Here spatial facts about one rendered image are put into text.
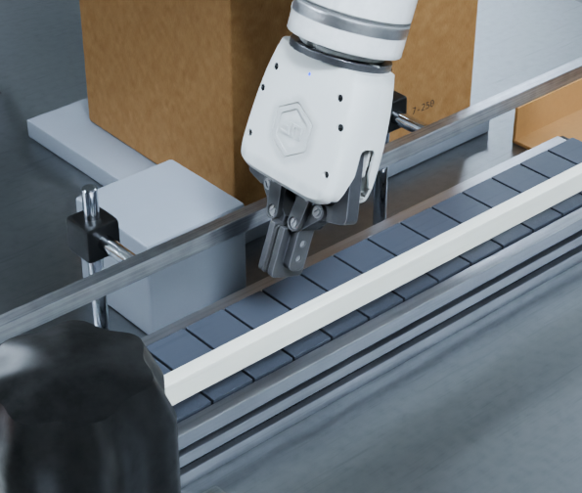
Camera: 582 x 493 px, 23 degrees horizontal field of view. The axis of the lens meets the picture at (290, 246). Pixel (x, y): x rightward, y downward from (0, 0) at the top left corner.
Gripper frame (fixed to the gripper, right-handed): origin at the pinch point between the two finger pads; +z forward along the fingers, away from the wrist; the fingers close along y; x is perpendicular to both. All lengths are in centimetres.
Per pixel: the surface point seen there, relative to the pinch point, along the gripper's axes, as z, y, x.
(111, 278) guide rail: 3.0, -3.2, -13.1
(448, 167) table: -0.5, -13.7, 34.8
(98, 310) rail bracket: 8.8, -9.1, -8.5
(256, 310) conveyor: 6.4, -2.2, 1.2
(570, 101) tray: -8, -13, 50
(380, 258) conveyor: 2.2, -1.1, 12.7
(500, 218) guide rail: -3.5, 4.3, 19.3
